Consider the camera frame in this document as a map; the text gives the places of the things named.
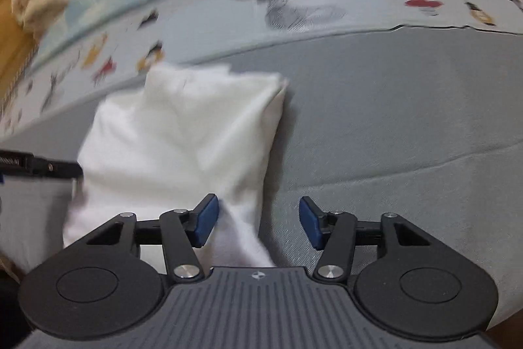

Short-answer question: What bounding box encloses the grey printed bed sheet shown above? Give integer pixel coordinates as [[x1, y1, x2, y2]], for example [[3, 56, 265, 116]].
[[1, 0, 522, 323]]

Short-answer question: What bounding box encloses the wooden bed frame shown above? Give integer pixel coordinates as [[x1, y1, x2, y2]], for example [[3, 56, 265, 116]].
[[0, 0, 37, 103]]

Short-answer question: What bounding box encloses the white t-shirt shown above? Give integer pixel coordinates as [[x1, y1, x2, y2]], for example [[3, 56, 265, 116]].
[[63, 63, 287, 268]]

